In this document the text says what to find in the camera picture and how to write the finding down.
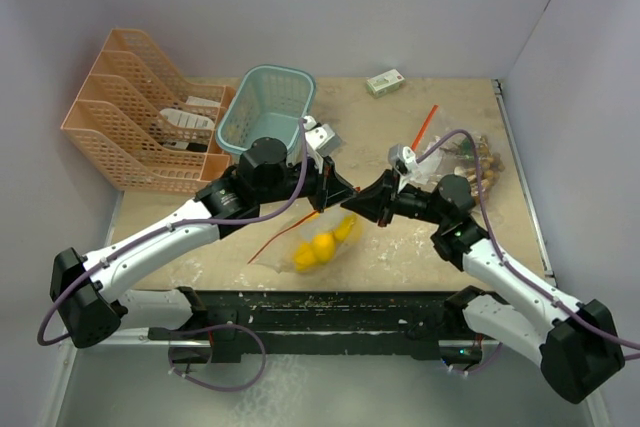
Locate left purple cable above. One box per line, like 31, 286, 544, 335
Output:
37, 116, 312, 348

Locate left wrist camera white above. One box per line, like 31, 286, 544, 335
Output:
303, 115, 343, 157

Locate yellow fake fruit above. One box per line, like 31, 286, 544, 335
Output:
311, 232, 337, 264
332, 214, 358, 243
293, 242, 319, 273

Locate clear bag of mushrooms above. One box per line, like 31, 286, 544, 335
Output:
408, 105, 505, 203

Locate orange mesh file organizer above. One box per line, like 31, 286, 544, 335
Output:
61, 28, 235, 194

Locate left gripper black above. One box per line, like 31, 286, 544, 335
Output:
257, 151, 357, 213

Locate small green white box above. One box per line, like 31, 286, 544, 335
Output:
365, 69, 405, 98

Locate aluminium rail frame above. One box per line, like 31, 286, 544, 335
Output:
489, 78, 611, 427

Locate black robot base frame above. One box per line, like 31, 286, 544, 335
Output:
149, 290, 496, 366

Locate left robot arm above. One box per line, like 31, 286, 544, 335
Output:
45, 126, 356, 349

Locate white papers in organizer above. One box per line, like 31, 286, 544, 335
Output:
160, 96, 221, 153

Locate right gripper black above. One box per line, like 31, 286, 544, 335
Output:
342, 166, 448, 227

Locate clear zip bag red seal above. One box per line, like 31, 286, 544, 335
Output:
247, 207, 364, 274

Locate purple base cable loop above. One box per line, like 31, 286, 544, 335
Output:
166, 322, 268, 393

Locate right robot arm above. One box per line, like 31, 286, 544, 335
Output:
342, 170, 625, 404

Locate teal plastic basket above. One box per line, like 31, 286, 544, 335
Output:
215, 64, 316, 163

